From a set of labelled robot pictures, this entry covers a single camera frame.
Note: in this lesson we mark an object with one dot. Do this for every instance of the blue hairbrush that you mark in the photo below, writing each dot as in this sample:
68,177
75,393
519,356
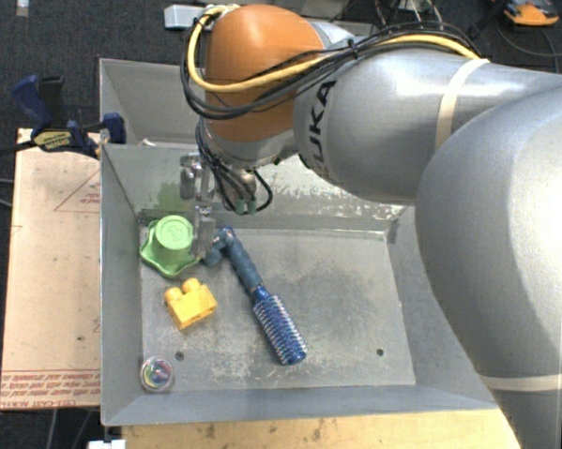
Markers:
276,319

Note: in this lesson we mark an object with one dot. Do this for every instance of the green cylinder on wavy base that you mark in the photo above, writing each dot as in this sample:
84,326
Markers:
169,241

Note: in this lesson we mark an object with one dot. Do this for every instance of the clear iridescent ball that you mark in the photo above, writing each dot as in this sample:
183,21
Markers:
157,375

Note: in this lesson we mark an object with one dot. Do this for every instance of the grey metal bin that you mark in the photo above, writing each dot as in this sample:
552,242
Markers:
342,306

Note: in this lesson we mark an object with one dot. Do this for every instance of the yellow toy brick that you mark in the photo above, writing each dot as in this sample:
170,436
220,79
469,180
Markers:
191,305

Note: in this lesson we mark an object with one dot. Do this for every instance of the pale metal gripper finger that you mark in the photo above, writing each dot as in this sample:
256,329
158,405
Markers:
187,183
204,233

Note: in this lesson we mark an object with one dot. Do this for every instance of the brown cardboard board red print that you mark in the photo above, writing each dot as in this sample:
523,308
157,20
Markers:
53,272

